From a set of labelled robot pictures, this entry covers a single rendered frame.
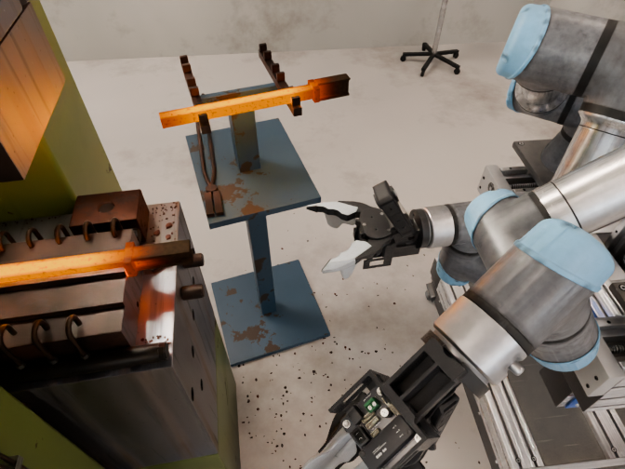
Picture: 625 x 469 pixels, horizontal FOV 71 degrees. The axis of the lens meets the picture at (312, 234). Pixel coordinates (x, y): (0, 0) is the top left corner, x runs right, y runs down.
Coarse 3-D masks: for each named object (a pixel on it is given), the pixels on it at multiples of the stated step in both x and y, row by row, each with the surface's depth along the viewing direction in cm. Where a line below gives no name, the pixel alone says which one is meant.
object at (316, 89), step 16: (320, 80) 100; (336, 80) 100; (256, 96) 98; (272, 96) 98; (288, 96) 98; (304, 96) 100; (320, 96) 102; (336, 96) 103; (176, 112) 93; (192, 112) 93; (208, 112) 94; (224, 112) 95; (240, 112) 97
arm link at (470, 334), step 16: (464, 304) 39; (448, 320) 39; (464, 320) 38; (480, 320) 37; (448, 336) 38; (464, 336) 37; (480, 336) 36; (496, 336) 36; (464, 352) 36; (480, 352) 36; (496, 352) 36; (512, 352) 36; (480, 368) 36; (496, 368) 36; (512, 368) 37; (496, 384) 38
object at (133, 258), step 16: (80, 256) 70; (96, 256) 70; (112, 256) 70; (128, 256) 69; (144, 256) 69; (160, 256) 70; (176, 256) 72; (192, 256) 72; (0, 272) 68; (16, 272) 68; (32, 272) 68; (48, 272) 68; (64, 272) 68; (80, 272) 69; (128, 272) 70
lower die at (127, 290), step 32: (0, 256) 72; (32, 256) 72; (64, 256) 71; (0, 288) 67; (32, 288) 68; (64, 288) 68; (96, 288) 68; (128, 288) 70; (0, 320) 64; (32, 320) 65; (64, 320) 65; (96, 320) 65; (128, 320) 68; (0, 352) 62; (32, 352) 64; (64, 352) 65
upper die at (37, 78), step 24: (24, 24) 47; (0, 48) 41; (24, 48) 46; (48, 48) 52; (0, 72) 41; (24, 72) 45; (48, 72) 51; (0, 96) 40; (24, 96) 45; (48, 96) 50; (0, 120) 40; (24, 120) 44; (48, 120) 49; (0, 144) 39; (24, 144) 43; (0, 168) 41; (24, 168) 43
